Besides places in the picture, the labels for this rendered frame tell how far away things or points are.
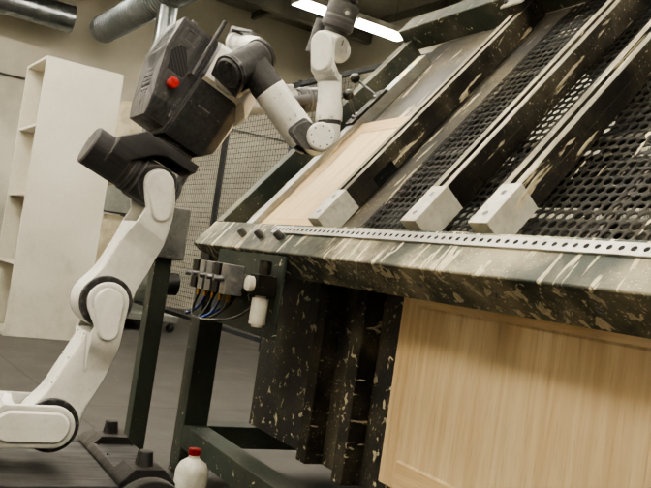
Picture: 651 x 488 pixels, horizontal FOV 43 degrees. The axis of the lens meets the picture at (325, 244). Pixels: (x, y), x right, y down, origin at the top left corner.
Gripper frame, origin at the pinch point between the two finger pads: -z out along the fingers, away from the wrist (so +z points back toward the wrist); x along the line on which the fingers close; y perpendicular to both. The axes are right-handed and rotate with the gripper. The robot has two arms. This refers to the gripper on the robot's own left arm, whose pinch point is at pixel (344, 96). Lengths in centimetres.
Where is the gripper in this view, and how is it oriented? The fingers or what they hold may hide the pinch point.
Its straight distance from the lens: 296.4
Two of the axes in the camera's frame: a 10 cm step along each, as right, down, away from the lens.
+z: -8.6, 1.7, -4.7
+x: 1.3, 9.8, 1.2
